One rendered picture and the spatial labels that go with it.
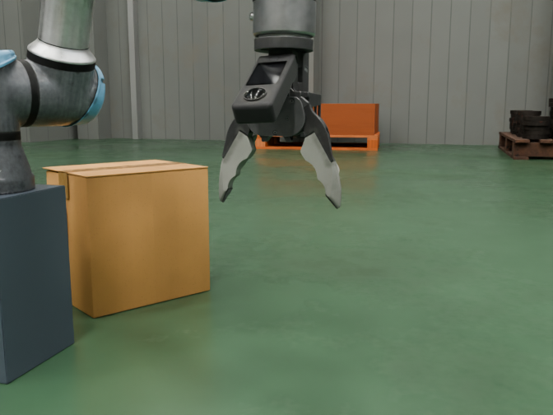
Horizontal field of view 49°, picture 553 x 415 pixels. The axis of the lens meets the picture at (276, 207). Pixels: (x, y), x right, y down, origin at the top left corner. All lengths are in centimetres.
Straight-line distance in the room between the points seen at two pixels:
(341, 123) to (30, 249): 500
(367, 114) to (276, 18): 519
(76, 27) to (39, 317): 50
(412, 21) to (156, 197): 587
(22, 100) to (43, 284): 31
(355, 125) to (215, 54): 235
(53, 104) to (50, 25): 13
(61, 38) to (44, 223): 32
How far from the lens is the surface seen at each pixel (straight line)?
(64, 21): 112
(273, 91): 65
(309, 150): 71
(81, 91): 115
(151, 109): 789
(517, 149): 529
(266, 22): 72
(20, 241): 107
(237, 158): 74
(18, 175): 109
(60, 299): 117
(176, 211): 139
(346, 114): 590
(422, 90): 696
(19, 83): 110
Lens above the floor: 45
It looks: 10 degrees down
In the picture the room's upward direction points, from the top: straight up
